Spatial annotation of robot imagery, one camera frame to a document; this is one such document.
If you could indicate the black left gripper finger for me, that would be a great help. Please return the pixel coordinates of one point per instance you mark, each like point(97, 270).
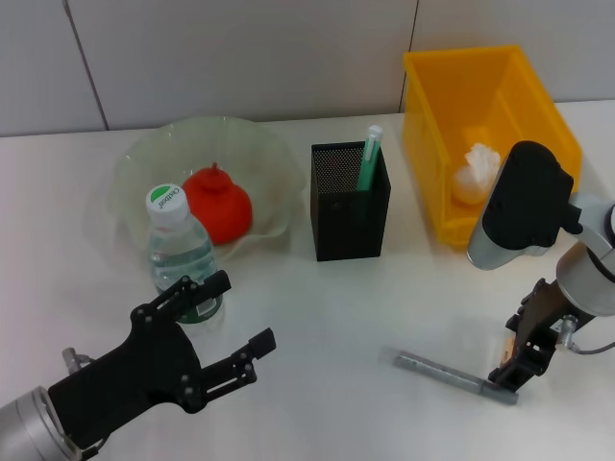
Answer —
point(250, 355)
point(211, 283)

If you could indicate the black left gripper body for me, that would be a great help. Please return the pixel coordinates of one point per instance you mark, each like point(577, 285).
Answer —
point(134, 374)

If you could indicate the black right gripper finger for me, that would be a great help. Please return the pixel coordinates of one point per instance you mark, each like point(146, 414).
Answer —
point(512, 322)
point(516, 374)

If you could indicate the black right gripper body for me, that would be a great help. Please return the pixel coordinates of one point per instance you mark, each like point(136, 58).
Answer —
point(540, 317)

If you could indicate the tan eraser block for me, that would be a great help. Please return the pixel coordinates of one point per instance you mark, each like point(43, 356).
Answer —
point(507, 353)

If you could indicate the clear green-label water bottle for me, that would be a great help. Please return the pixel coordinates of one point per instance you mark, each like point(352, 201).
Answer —
point(180, 240)

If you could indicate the orange fruit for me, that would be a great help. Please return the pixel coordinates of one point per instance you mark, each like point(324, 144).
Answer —
point(226, 211)

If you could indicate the grey marker pen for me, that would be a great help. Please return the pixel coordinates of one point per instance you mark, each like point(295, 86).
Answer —
point(442, 372)

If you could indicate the white paper ball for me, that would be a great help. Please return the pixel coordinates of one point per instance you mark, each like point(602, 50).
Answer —
point(473, 177)

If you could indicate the green utility knife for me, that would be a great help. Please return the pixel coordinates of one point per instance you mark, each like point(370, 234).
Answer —
point(369, 158)

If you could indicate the pale green glass fruit bowl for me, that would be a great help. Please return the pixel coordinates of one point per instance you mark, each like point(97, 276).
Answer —
point(269, 182)

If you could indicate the black mesh pen holder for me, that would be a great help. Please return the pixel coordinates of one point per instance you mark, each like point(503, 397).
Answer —
point(346, 225)

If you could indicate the left metal connector plug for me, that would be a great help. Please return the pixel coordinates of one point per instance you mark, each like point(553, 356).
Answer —
point(74, 359)

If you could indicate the yellow plastic bin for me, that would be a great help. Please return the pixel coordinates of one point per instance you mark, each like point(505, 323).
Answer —
point(432, 168)

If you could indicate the right wrist camera housing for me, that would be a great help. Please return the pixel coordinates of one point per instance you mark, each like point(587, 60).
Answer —
point(523, 201)

